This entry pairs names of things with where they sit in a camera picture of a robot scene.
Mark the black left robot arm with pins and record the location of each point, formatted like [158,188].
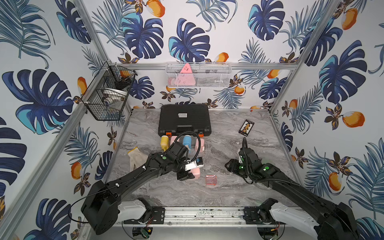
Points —
[101,205]

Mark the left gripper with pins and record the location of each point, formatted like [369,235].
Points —
[183,169]

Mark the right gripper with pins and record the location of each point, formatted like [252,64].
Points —
[231,166]

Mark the white work glove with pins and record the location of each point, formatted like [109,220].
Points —
[137,158]

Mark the pink triangular object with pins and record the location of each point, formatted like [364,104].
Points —
[186,77]

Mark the yellow pencil sharpener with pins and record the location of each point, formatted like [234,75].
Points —
[165,143]

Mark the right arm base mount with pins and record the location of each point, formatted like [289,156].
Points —
[260,215]

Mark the pink transparent tray back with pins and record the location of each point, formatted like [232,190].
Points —
[211,180]

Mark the white wire mesh basket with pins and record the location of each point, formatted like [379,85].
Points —
[207,75]

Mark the black wire basket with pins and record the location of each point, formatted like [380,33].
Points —
[106,98]

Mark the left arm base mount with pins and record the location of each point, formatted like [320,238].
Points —
[140,211]

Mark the aluminium front rail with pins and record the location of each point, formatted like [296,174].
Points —
[229,216]

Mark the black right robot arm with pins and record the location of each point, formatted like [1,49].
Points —
[317,217]

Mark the black plastic tool case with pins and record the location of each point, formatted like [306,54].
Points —
[176,119]

